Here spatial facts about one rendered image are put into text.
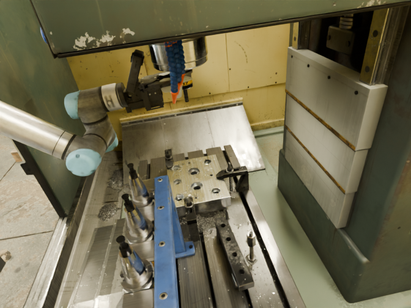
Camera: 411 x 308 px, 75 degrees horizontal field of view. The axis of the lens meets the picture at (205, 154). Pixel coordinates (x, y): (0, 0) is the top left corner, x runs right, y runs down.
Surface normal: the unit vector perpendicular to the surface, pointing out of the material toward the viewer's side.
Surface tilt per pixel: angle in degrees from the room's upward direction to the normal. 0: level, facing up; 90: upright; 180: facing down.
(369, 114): 90
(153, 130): 24
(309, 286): 0
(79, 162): 90
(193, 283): 0
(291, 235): 0
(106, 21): 90
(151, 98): 90
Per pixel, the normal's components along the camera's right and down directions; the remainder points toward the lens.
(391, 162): -0.98, 0.18
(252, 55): 0.16, 0.54
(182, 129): -0.04, -0.53
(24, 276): -0.11, -0.82
